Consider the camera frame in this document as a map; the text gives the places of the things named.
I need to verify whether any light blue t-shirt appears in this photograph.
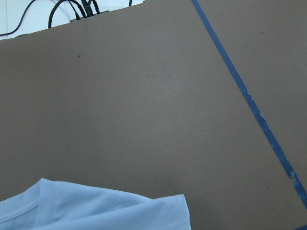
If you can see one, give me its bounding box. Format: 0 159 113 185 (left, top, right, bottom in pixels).
0 178 191 230

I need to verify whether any left grey USB hub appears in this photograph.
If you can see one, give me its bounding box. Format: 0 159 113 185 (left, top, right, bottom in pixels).
68 0 110 23

